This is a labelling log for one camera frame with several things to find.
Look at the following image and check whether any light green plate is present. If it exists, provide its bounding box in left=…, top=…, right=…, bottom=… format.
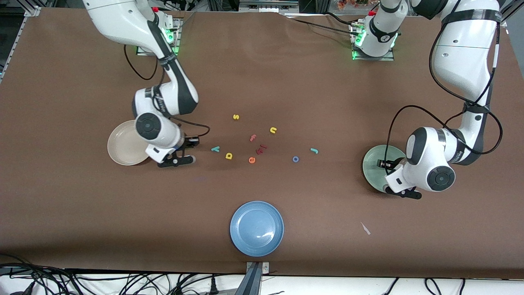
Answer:
left=362, top=145, right=410, bottom=193

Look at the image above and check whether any beige brown plate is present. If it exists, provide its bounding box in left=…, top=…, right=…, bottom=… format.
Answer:
left=107, top=120, right=151, bottom=166

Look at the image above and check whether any blue plate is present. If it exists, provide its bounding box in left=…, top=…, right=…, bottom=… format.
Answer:
left=230, top=200, right=284, bottom=257

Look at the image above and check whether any brown table cover sheet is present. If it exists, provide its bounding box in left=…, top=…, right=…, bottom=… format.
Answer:
left=0, top=7, right=524, bottom=280

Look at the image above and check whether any white power strip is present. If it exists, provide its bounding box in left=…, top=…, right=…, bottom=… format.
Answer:
left=239, top=0, right=299, bottom=12

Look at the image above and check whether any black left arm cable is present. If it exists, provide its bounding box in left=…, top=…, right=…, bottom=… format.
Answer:
left=385, top=25, right=503, bottom=175

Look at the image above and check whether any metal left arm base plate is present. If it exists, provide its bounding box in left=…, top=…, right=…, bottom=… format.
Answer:
left=352, top=23, right=395, bottom=61

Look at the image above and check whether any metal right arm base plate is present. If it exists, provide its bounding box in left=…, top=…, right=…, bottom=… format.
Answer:
left=136, top=16, right=181, bottom=57

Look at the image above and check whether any grey base cable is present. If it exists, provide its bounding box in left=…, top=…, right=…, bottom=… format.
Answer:
left=174, top=11, right=197, bottom=33

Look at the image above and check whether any black base power cable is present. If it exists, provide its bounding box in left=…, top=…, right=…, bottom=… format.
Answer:
left=293, top=12, right=361, bottom=36

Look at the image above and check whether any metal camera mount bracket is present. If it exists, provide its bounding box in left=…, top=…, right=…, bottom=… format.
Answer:
left=234, top=261, right=271, bottom=295

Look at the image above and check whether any aluminium frame rail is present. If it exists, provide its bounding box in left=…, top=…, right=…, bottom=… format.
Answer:
left=492, top=0, right=517, bottom=28
left=0, top=6, right=41, bottom=82

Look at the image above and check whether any tangle of black floor cables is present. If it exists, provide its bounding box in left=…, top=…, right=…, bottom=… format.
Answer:
left=0, top=254, right=246, bottom=295

